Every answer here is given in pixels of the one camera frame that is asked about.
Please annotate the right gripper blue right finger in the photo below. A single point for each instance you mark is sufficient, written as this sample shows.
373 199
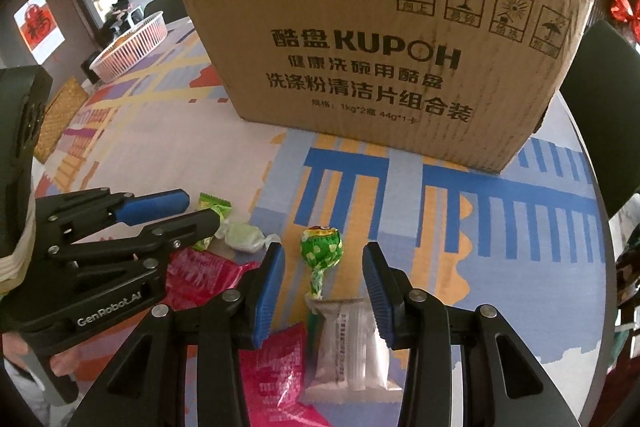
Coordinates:
383 292

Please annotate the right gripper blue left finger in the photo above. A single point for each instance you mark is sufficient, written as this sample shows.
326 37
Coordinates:
264 294

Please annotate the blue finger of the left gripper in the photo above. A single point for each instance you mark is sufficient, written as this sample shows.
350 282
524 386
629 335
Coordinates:
136 210
174 233

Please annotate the pink snack packet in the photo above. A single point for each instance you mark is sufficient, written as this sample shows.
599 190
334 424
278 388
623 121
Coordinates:
194 277
273 381

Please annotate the green yellow small packet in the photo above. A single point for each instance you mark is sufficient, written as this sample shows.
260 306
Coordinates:
218 209

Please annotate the pale green candy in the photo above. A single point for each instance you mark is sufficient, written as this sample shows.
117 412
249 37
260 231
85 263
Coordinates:
245 237

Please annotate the green lollipop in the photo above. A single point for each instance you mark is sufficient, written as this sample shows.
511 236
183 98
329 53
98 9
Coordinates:
321 248

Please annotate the white snack packet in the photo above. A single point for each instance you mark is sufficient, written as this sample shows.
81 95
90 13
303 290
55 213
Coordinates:
353 360

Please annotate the woven straw mat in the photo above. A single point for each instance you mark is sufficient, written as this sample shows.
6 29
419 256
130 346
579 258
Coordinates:
58 115

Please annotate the colourful patterned tablecloth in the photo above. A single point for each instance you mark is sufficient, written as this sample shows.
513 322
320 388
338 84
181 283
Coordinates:
532 241

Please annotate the white plastic basket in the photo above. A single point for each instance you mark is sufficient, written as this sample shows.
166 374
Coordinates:
146 37

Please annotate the oranges in basket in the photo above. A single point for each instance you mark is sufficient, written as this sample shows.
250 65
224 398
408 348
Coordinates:
120 40

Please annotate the dark chair left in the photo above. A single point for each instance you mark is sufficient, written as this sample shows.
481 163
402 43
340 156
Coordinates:
172 9

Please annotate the dark chair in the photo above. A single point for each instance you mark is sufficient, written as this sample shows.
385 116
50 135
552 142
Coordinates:
172 9
601 89

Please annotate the brown cardboard box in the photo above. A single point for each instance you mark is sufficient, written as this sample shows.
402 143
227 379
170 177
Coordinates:
466 81

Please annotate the dark chair right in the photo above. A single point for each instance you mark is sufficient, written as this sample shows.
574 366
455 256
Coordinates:
601 89

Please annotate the red balloon decoration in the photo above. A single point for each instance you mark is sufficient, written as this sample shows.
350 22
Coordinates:
627 12

